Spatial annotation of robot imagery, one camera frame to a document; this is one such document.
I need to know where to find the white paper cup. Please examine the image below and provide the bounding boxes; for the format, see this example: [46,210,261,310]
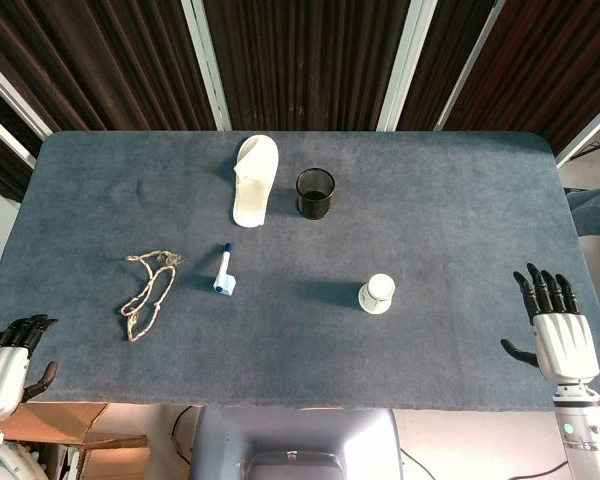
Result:
[358,272,397,316]

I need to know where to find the white disposable slipper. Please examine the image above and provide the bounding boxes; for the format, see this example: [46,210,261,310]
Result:
[230,134,280,229]

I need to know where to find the blue fabric bundle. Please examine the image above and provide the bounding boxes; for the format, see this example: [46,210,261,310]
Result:
[566,184,600,237]

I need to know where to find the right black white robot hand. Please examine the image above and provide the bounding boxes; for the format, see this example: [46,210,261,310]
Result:
[500,262,600,387]

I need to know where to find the black mesh pen holder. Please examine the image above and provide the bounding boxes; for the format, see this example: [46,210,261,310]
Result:
[295,167,337,221]

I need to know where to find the brown cardboard box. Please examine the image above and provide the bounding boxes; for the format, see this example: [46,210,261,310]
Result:
[0,401,149,480]

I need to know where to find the blue table cloth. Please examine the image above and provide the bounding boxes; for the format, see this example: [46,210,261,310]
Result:
[0,130,600,414]

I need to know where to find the dark brown curtain panel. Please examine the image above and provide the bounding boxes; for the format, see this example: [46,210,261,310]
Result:
[0,0,217,202]
[443,0,600,157]
[202,0,412,133]
[396,0,497,133]

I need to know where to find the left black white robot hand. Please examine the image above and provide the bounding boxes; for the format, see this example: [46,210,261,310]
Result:
[0,313,60,421]

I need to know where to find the beige braided rope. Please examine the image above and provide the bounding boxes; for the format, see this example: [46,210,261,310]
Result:
[118,249,187,344]

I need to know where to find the black cable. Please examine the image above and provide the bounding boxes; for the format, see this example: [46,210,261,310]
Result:
[171,406,197,462]
[398,447,572,479]

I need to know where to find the white marker with blue cap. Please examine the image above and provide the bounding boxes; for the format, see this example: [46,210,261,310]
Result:
[214,242,235,294]

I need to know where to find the grey-blue robot torso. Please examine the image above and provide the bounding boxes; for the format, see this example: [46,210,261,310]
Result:
[188,405,404,480]

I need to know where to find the white partition frame post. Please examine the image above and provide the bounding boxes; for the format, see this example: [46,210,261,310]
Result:
[0,48,54,142]
[0,105,37,169]
[554,93,600,169]
[181,0,230,133]
[376,0,439,133]
[436,0,507,124]

